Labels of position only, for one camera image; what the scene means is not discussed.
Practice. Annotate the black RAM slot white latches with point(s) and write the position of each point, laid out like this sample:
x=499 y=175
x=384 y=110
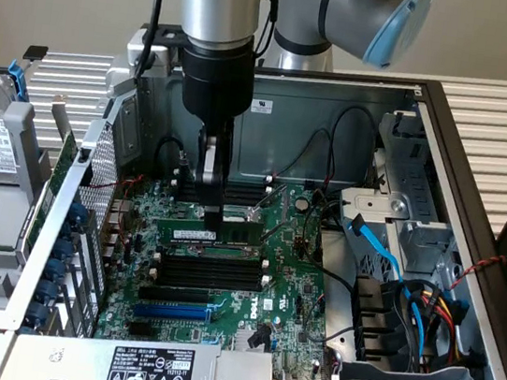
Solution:
x=209 y=283
x=212 y=268
x=245 y=183
x=243 y=194

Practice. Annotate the green Dell motherboard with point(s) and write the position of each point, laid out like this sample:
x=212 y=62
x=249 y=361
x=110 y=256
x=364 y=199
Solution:
x=289 y=270

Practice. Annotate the silver power supply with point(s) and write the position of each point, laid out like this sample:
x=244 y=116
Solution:
x=68 y=362

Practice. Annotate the open grey PC case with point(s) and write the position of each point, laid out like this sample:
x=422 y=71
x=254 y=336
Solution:
x=289 y=138

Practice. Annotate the blue expansion slot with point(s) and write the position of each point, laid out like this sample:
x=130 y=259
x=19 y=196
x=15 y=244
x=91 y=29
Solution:
x=170 y=313

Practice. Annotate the black table end cap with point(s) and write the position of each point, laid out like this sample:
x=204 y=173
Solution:
x=36 y=52

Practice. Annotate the blue card retention clip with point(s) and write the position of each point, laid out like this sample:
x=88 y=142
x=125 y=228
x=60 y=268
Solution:
x=76 y=213
x=35 y=313
x=46 y=290
x=63 y=250
x=54 y=270

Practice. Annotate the green graphics card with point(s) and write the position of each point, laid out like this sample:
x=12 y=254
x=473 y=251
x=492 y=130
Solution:
x=61 y=163

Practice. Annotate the long black expansion slot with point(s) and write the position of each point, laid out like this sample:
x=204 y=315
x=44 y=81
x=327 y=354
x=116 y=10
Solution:
x=172 y=295

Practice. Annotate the silver disk bay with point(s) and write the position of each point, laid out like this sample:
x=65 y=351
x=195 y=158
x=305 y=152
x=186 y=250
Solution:
x=374 y=204

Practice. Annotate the silver chipset heatsink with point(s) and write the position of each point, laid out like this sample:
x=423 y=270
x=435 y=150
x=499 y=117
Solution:
x=242 y=339

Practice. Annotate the silver coin battery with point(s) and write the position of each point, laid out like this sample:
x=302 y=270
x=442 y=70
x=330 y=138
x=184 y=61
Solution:
x=302 y=202

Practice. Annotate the grey parts rack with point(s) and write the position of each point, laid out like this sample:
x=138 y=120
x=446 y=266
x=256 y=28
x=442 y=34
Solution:
x=0 y=211

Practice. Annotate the short black expansion slot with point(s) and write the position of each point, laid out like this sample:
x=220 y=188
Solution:
x=139 y=330

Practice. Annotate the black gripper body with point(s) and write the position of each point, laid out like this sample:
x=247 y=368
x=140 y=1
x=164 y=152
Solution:
x=216 y=85

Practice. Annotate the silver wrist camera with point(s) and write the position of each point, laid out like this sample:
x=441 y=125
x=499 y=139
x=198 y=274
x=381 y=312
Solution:
x=159 y=56

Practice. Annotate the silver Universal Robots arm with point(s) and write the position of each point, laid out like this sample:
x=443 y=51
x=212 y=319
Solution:
x=218 y=5

